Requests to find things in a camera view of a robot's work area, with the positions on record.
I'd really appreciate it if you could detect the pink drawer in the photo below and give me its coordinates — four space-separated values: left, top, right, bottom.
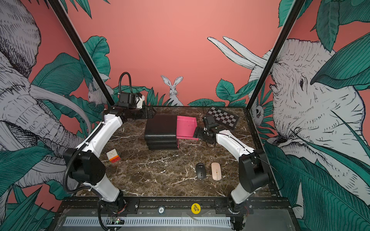
176 116 199 141

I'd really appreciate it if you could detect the black drawer cabinet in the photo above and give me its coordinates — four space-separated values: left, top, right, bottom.
144 114 179 150

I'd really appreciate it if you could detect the pink computer mouse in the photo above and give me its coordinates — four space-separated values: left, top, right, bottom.
211 162 222 181

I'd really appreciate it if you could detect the black computer mouse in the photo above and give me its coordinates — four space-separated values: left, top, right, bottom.
195 163 207 180

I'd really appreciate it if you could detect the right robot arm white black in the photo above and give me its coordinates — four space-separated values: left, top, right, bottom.
193 115 271 205

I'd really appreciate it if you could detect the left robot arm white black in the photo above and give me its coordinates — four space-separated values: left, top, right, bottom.
62 106 156 203

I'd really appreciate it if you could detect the black white checkerboard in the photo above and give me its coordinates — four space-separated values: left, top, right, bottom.
207 106 239 130

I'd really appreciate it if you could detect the colourful puzzle cube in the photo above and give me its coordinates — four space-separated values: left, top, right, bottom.
107 149 120 163

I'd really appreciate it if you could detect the yellow round sticker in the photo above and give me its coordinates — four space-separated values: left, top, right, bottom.
191 203 201 215

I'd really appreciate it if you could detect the white vent strip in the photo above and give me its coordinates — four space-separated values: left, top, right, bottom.
62 217 231 228

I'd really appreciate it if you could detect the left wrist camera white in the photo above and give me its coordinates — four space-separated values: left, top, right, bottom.
135 93 145 109

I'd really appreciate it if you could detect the left corrugated black cable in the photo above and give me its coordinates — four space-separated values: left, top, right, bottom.
118 72 133 94

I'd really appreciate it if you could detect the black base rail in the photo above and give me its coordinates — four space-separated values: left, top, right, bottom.
56 197 293 216

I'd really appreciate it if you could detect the left black frame post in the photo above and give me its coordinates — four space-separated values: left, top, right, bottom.
48 0 115 106

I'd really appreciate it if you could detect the black frame post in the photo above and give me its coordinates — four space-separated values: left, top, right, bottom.
48 0 115 106
246 0 305 111

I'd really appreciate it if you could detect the right black frame post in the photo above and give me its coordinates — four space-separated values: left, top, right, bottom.
246 0 305 111

